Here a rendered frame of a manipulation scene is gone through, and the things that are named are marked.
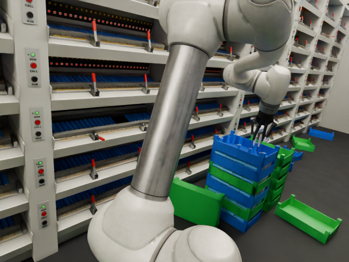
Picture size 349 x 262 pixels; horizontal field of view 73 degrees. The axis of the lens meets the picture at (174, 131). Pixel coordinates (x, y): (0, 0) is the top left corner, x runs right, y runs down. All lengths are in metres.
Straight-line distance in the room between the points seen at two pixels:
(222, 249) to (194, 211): 0.87
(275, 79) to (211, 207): 0.72
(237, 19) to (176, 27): 0.14
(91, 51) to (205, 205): 0.93
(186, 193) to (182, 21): 0.97
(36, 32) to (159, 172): 0.60
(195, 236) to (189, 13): 0.49
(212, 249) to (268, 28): 0.47
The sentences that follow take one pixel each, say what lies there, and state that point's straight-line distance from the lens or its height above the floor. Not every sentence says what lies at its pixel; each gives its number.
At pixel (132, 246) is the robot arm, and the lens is 0.58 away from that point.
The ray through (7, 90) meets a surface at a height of 0.71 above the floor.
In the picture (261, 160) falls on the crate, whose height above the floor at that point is 0.44.
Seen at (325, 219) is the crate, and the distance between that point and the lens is 1.82.
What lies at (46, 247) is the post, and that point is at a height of 0.05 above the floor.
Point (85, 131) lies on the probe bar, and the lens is 1.09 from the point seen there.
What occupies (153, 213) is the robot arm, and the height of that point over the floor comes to 0.55.
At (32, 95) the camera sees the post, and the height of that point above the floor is 0.70.
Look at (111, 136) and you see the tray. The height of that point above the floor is 0.50.
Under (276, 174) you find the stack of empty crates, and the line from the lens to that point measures 1.58.
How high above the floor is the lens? 0.90
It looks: 18 degrees down
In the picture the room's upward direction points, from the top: 7 degrees clockwise
